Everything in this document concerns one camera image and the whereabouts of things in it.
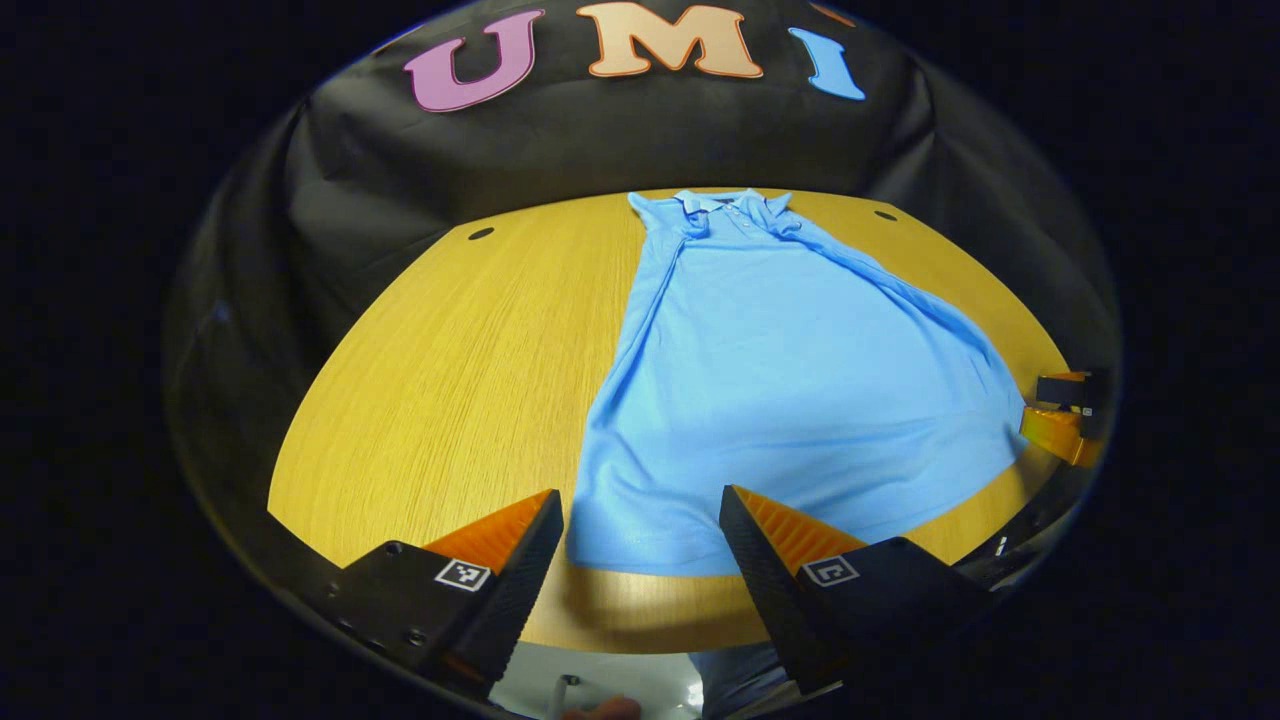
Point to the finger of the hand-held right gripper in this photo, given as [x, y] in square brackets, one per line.
[1060, 432]
[1068, 390]

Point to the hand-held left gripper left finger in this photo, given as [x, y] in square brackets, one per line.
[520, 590]

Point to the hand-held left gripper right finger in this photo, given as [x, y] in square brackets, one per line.
[765, 590]

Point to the light blue T-shirt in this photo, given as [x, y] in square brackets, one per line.
[790, 400]

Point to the person's trouser leg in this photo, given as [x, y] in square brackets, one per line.
[735, 680]

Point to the black backdrop cloth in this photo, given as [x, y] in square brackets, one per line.
[600, 140]

